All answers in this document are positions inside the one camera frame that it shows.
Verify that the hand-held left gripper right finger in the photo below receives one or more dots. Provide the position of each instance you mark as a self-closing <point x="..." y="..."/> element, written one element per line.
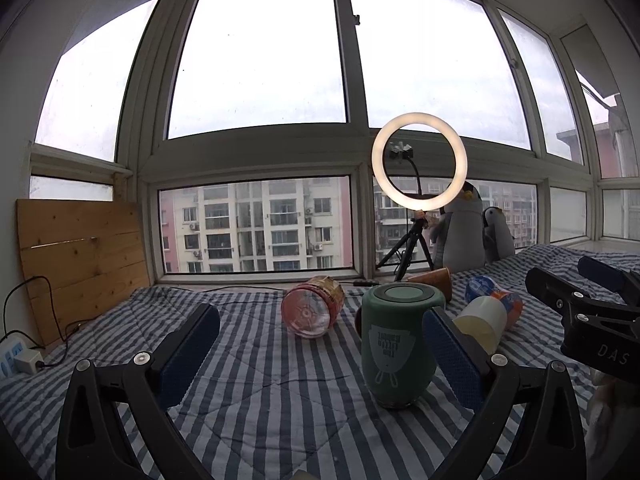
<point x="452" y="355"/>

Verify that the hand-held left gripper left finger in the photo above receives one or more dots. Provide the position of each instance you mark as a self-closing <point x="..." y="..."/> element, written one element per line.
<point x="186" y="357"/>

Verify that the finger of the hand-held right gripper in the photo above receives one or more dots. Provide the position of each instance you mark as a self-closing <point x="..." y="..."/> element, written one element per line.
<point x="555" y="287"/>
<point x="607" y="275"/>

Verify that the green cup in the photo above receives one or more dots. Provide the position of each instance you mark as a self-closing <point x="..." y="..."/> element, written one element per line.
<point x="395" y="345"/>

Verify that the person's right forearm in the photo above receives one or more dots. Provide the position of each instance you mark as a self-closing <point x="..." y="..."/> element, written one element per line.
<point x="615" y="425"/>

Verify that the pale yellow cup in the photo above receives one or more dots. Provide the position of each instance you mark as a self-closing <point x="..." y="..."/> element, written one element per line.
<point x="482" y="322"/>

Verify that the blue and orange printed cup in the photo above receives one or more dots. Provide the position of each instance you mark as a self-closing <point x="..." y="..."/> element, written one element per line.
<point x="492" y="290"/>

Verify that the brown cup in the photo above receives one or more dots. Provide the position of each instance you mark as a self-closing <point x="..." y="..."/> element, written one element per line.
<point x="432" y="282"/>

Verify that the pink transparent cup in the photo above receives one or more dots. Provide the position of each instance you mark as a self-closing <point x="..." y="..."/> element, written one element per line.
<point x="310" y="310"/>

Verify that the small grey penguin plush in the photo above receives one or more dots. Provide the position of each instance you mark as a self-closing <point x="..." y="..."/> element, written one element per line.
<point x="500" y="240"/>

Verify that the striped blanket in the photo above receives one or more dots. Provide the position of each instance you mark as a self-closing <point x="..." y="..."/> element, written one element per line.
<point x="260" y="365"/>

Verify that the large grey penguin plush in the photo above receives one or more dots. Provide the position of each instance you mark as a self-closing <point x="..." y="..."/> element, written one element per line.
<point x="460" y="235"/>

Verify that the black tripod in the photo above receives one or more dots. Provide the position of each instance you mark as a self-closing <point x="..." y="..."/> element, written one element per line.
<point x="411" y="250"/>

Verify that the small black connector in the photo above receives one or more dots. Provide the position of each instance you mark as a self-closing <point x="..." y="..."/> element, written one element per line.
<point x="364" y="283"/>

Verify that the wooden board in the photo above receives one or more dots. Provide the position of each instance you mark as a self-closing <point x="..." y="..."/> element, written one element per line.
<point x="85" y="265"/>

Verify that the white plug adapter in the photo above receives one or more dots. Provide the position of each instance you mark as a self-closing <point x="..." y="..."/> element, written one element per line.
<point x="27" y="360"/>

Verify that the white power strip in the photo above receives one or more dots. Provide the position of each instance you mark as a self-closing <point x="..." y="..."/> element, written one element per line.
<point x="7" y="357"/>

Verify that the phone holder clamp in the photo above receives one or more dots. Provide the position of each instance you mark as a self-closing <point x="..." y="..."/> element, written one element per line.
<point x="401" y="150"/>

